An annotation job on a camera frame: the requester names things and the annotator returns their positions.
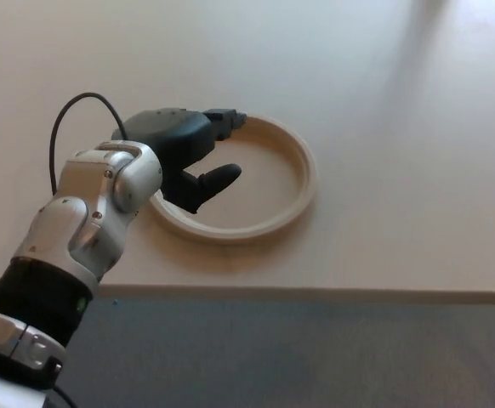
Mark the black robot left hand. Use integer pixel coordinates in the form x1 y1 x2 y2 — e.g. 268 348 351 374
111 107 249 216

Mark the beige round paper plate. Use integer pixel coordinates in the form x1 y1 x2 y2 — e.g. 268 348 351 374
147 113 318 246

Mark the white robot torso shell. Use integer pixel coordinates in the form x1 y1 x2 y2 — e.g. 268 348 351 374
0 367 48 408

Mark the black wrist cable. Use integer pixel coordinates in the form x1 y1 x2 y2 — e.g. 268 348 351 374
48 92 130 196

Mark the thin black cable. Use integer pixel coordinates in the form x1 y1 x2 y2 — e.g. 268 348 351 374
50 383 79 408

